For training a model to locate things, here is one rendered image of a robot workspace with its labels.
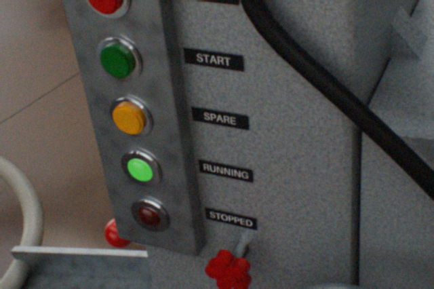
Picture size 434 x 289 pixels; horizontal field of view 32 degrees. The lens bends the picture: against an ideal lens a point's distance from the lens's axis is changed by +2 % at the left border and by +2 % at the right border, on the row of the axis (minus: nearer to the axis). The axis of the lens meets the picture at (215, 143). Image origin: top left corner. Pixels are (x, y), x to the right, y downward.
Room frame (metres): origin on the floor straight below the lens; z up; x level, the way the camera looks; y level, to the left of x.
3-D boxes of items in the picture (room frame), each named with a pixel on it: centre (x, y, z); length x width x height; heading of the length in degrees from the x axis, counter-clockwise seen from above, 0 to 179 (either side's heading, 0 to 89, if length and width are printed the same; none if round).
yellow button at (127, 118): (0.48, 0.06, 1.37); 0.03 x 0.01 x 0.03; 63
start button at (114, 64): (0.48, 0.06, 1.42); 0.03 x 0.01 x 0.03; 63
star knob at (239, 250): (0.45, 0.00, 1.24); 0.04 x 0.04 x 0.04; 63
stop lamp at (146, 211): (0.48, 0.06, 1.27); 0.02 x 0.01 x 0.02; 63
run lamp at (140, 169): (0.48, 0.06, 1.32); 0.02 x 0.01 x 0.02; 63
